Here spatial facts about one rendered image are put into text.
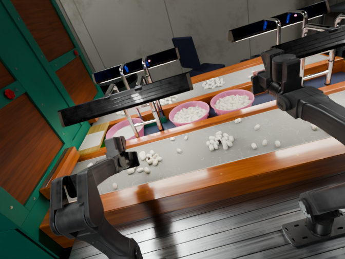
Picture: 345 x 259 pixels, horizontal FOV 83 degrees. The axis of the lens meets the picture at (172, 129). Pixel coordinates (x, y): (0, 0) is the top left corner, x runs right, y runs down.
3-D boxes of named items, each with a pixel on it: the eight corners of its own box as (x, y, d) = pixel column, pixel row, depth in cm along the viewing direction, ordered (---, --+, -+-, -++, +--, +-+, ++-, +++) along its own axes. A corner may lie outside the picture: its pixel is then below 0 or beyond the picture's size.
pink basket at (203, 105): (219, 122, 123) (217, 109, 118) (184, 141, 117) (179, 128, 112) (198, 108, 145) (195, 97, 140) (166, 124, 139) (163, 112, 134)
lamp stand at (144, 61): (167, 122, 141) (146, 60, 117) (141, 129, 143) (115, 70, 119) (166, 109, 157) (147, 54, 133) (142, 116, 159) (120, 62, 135)
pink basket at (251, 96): (262, 116, 116) (262, 102, 111) (218, 128, 118) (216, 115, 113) (245, 97, 138) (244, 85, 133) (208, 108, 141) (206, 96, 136)
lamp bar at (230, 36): (329, 13, 122) (331, -1, 118) (231, 43, 128) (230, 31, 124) (321, 12, 129) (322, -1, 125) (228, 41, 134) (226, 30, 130)
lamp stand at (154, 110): (171, 159, 108) (142, 84, 84) (136, 167, 110) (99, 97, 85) (169, 139, 124) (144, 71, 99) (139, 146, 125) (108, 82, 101)
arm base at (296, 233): (281, 213, 61) (295, 235, 56) (344, 195, 61) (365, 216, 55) (280, 226, 66) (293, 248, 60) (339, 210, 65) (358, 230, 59)
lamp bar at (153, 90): (194, 90, 84) (190, 74, 80) (62, 128, 90) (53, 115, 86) (191, 83, 91) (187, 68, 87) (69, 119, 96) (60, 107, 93)
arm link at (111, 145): (104, 142, 80) (89, 141, 68) (125, 136, 79) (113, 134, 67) (111, 169, 78) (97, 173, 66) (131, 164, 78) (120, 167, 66)
